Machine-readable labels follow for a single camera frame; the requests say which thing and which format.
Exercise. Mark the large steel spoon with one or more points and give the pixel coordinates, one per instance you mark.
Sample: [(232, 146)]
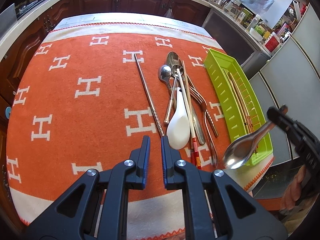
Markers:
[(240, 150)]

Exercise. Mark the person's right hand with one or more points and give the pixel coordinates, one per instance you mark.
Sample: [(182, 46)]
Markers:
[(293, 191)]

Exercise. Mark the twisted steel chopstick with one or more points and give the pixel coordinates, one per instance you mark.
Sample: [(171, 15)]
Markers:
[(148, 95)]

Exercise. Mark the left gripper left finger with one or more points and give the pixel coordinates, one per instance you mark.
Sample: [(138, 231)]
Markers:
[(95, 206)]

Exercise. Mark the grey metal cabinet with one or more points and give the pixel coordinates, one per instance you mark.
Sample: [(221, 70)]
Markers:
[(236, 41)]

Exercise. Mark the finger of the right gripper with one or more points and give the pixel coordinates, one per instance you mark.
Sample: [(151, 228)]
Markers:
[(305, 142)]

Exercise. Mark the bamboo chopstick black marks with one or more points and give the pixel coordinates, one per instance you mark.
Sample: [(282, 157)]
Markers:
[(190, 117)]

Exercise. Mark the orange H-pattern cloth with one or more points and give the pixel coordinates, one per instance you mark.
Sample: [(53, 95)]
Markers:
[(81, 105)]

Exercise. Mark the white bowl on cabinet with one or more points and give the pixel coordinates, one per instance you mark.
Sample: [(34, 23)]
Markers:
[(255, 35)]

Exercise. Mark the white ceramic spoon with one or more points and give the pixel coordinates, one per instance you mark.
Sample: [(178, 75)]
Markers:
[(178, 130)]

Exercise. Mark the green plastic utensil tray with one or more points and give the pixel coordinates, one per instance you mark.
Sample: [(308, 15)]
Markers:
[(238, 101)]

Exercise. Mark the small steel spoon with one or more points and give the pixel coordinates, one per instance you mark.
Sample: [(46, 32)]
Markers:
[(164, 74)]

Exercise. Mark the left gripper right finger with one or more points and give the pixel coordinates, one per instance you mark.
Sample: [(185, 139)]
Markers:
[(214, 205)]

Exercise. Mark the steel fork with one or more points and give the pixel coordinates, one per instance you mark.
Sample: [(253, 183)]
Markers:
[(203, 104)]

